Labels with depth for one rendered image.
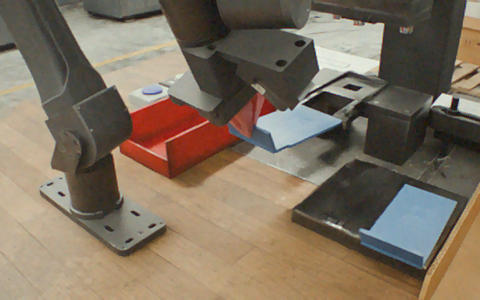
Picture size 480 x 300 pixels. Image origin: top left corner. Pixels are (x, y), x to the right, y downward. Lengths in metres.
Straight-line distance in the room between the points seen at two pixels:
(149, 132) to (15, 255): 0.30
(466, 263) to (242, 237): 0.25
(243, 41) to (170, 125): 0.41
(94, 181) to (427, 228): 0.39
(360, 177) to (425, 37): 0.38
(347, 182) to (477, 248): 0.18
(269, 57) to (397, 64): 0.60
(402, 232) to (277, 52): 0.27
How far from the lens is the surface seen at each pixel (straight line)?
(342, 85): 0.74
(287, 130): 0.55
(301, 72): 0.36
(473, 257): 0.55
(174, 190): 0.61
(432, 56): 0.90
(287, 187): 0.61
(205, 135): 0.66
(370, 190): 0.59
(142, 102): 0.84
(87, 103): 0.49
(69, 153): 0.51
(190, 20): 0.38
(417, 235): 0.53
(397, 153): 0.69
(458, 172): 0.72
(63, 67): 0.50
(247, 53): 0.36
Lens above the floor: 1.24
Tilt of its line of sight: 29 degrees down
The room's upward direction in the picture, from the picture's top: straight up
